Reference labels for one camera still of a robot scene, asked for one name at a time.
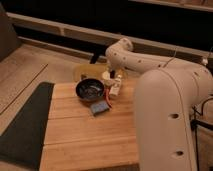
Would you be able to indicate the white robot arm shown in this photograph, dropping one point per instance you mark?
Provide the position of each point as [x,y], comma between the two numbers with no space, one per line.
[164,94]

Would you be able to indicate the dark ceramic bowl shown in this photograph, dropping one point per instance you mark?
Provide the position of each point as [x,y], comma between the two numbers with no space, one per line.
[90,89]

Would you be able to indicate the small white bottle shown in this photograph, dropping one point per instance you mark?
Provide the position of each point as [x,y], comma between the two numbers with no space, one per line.
[114,91]

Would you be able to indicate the orange carrot toy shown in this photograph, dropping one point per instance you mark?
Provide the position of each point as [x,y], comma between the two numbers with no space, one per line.
[107,97]

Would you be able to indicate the blue sponge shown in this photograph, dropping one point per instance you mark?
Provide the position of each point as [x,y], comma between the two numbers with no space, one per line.
[99,107]

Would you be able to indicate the black table leg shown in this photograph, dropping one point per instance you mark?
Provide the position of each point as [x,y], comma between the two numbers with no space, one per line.
[95,57]

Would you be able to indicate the black floor mat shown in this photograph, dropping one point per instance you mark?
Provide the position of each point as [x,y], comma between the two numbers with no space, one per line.
[22,141]

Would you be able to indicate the wooden shelf rail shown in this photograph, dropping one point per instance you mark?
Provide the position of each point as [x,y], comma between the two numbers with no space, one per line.
[96,36]

